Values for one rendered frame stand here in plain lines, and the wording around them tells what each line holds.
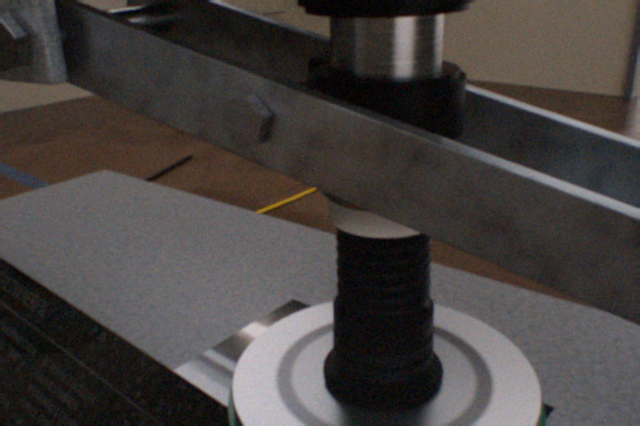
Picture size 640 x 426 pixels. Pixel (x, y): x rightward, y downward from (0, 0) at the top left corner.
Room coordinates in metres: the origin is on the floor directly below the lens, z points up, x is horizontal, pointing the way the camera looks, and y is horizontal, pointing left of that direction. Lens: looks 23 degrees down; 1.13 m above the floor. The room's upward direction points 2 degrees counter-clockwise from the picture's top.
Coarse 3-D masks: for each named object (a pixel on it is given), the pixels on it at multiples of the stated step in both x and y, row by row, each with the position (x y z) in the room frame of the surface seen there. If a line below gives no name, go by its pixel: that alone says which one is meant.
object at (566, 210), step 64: (64, 0) 0.41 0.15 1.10; (128, 0) 0.53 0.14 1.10; (192, 0) 0.50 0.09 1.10; (0, 64) 0.38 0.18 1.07; (128, 64) 0.39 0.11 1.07; (192, 64) 0.37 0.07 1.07; (256, 64) 0.48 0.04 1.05; (192, 128) 0.37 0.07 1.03; (256, 128) 0.34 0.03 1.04; (320, 128) 0.33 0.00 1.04; (384, 128) 0.31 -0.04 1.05; (512, 128) 0.39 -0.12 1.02; (576, 128) 0.37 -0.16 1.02; (384, 192) 0.31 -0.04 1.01; (448, 192) 0.30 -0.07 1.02; (512, 192) 0.28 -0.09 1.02; (576, 192) 0.27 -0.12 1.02; (512, 256) 0.28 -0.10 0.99; (576, 256) 0.27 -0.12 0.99
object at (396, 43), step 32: (352, 32) 0.35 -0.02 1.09; (384, 32) 0.35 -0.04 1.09; (416, 32) 0.35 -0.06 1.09; (320, 64) 0.44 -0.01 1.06; (352, 64) 0.35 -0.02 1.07; (384, 64) 0.35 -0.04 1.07; (416, 64) 0.35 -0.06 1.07; (448, 64) 0.38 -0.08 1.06; (352, 96) 0.34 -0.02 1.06; (384, 96) 0.33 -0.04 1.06; (416, 96) 0.33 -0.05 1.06; (448, 96) 0.34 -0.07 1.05; (448, 128) 0.34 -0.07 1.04
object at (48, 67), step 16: (0, 0) 0.40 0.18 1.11; (16, 0) 0.39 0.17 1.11; (32, 0) 0.38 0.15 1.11; (48, 0) 0.39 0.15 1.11; (16, 16) 0.39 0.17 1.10; (32, 16) 0.38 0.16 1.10; (48, 16) 0.39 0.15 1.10; (32, 32) 0.39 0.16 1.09; (48, 32) 0.39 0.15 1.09; (32, 48) 0.39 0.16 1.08; (48, 48) 0.38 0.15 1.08; (32, 64) 0.39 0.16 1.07; (48, 64) 0.38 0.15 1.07; (64, 64) 0.39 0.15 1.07; (16, 80) 0.40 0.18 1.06; (32, 80) 0.39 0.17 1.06; (48, 80) 0.38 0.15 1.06; (64, 80) 0.39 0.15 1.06
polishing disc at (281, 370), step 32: (288, 320) 0.45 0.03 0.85; (320, 320) 0.45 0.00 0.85; (448, 320) 0.44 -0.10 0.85; (256, 352) 0.41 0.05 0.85; (288, 352) 0.41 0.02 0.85; (320, 352) 0.40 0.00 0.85; (448, 352) 0.40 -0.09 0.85; (480, 352) 0.40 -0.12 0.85; (512, 352) 0.40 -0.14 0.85; (256, 384) 0.37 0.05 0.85; (288, 384) 0.37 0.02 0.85; (320, 384) 0.37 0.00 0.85; (448, 384) 0.36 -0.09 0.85; (480, 384) 0.36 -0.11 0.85; (512, 384) 0.36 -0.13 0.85; (256, 416) 0.34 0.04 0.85; (288, 416) 0.34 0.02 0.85; (320, 416) 0.33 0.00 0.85; (352, 416) 0.33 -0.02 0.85; (384, 416) 0.33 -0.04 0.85; (416, 416) 0.33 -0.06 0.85; (448, 416) 0.33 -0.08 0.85; (480, 416) 0.33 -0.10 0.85; (512, 416) 0.33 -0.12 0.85
